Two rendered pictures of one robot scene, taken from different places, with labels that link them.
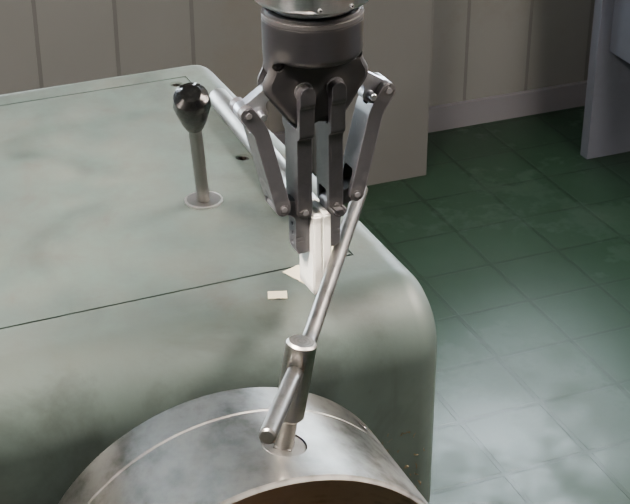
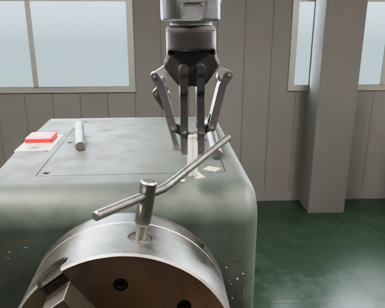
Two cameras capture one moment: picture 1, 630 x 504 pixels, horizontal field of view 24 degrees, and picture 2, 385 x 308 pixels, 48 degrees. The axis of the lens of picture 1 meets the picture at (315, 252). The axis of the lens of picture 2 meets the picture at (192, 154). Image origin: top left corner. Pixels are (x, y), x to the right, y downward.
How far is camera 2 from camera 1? 56 cm
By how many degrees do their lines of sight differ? 21
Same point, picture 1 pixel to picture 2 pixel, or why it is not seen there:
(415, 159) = (340, 206)
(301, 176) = (182, 113)
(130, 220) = (143, 151)
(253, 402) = not seen: hidden behind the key
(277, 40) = (168, 38)
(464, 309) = (348, 260)
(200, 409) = (113, 217)
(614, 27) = not seen: outside the picture
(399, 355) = (233, 217)
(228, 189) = not seen: hidden behind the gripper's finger
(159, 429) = (91, 223)
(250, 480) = (109, 250)
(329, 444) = (165, 244)
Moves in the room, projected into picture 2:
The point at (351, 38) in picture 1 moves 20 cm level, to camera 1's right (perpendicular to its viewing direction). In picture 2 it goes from (203, 38) to (351, 40)
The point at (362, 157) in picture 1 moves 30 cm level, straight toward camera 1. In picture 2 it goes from (214, 109) to (112, 167)
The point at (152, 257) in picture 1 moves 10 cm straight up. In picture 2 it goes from (140, 162) to (137, 112)
